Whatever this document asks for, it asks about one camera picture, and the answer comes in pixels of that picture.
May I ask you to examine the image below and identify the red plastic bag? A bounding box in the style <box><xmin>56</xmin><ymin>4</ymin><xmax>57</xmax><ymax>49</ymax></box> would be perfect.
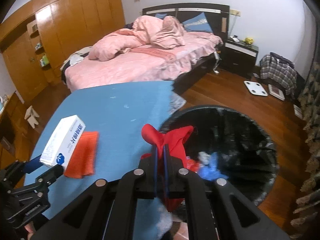
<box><xmin>187</xmin><ymin>158</ymin><xmax>202</xmax><ymax>173</ymax></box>

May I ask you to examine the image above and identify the orange mesh net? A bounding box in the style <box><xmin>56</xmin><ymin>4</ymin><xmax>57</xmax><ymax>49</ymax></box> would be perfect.
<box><xmin>64</xmin><ymin>131</ymin><xmax>99</xmax><ymax>179</ymax></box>

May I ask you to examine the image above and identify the white medicine box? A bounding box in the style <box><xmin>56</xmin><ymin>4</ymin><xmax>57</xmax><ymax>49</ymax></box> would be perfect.
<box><xmin>40</xmin><ymin>115</ymin><xmax>86</xmax><ymax>170</ymax></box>

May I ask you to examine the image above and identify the blue plastic bag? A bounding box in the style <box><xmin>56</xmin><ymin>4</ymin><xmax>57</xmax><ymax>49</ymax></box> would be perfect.
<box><xmin>197</xmin><ymin>152</ymin><xmax>228</xmax><ymax>181</ymax></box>

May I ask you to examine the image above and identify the red cloth strip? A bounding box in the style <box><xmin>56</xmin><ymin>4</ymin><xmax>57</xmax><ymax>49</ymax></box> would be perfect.
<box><xmin>142</xmin><ymin>124</ymin><xmax>206</xmax><ymax>215</ymax></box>

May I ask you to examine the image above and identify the black trash bin bag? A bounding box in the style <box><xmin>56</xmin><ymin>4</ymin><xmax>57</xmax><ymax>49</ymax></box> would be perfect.
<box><xmin>160</xmin><ymin>105</ymin><xmax>279</xmax><ymax>205</ymax></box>

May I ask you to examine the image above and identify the person left hand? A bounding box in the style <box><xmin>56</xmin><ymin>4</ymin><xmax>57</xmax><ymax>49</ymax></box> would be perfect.
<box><xmin>24</xmin><ymin>222</ymin><xmax>36</xmax><ymax>240</ymax></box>

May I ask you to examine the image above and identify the wooden side cabinet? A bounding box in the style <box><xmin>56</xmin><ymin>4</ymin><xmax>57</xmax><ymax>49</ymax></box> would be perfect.
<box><xmin>1</xmin><ymin>93</ymin><xmax>30</xmax><ymax>168</ymax></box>

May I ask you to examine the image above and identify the white small stool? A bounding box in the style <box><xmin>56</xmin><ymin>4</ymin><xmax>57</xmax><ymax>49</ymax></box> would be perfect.
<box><xmin>24</xmin><ymin>106</ymin><xmax>40</xmax><ymax>129</ymax></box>

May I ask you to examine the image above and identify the clothes pile on bed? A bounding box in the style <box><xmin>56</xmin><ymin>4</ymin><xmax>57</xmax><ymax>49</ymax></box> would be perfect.
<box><xmin>60</xmin><ymin>46</ymin><xmax>92</xmax><ymax>70</ymax></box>

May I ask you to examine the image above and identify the wooden wardrobe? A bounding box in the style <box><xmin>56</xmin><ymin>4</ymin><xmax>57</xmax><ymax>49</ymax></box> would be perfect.
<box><xmin>1</xmin><ymin>0</ymin><xmax>125</xmax><ymax>102</ymax></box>

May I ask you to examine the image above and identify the white bathroom scale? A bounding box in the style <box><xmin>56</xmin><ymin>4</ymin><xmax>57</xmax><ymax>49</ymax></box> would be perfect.
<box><xmin>244</xmin><ymin>80</ymin><xmax>268</xmax><ymax>96</ymax></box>

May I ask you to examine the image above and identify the pink bed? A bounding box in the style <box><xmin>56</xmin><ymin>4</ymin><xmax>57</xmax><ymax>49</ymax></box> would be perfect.
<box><xmin>63</xmin><ymin>32</ymin><xmax>223</xmax><ymax>92</ymax></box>

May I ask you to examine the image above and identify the patterned curtain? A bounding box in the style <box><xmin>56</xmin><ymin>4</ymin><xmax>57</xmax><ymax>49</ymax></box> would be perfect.
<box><xmin>290</xmin><ymin>62</ymin><xmax>320</xmax><ymax>239</ymax></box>

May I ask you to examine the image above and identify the framed picture on floor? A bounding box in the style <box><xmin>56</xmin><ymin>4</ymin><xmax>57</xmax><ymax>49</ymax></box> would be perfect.
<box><xmin>268</xmin><ymin>84</ymin><xmax>285</xmax><ymax>101</ymax></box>

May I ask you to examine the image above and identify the black nightstand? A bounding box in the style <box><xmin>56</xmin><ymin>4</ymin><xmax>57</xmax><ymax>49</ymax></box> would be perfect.
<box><xmin>220</xmin><ymin>39</ymin><xmax>259</xmax><ymax>79</ymax></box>

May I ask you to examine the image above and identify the pink crumpled duvet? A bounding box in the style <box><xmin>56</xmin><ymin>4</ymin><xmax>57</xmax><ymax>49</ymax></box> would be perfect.
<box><xmin>88</xmin><ymin>15</ymin><xmax>186</xmax><ymax>61</ymax></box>

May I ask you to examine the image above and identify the plaid bag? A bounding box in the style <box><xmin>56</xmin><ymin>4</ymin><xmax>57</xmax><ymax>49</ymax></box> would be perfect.
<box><xmin>259</xmin><ymin>52</ymin><xmax>297</xmax><ymax>96</ymax></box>

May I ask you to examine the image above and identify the yellow toy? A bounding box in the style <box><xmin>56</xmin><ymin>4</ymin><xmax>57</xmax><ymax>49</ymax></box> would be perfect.
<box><xmin>244</xmin><ymin>37</ymin><xmax>254</xmax><ymax>45</ymax></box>

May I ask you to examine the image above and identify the blue pillow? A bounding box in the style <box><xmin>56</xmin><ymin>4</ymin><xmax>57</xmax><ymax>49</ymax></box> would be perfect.
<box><xmin>182</xmin><ymin>12</ymin><xmax>213</xmax><ymax>33</ymax></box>

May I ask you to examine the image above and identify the black headboard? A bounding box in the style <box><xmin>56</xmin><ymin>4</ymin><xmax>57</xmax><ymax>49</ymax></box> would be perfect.
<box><xmin>142</xmin><ymin>3</ymin><xmax>230</xmax><ymax>42</ymax></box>

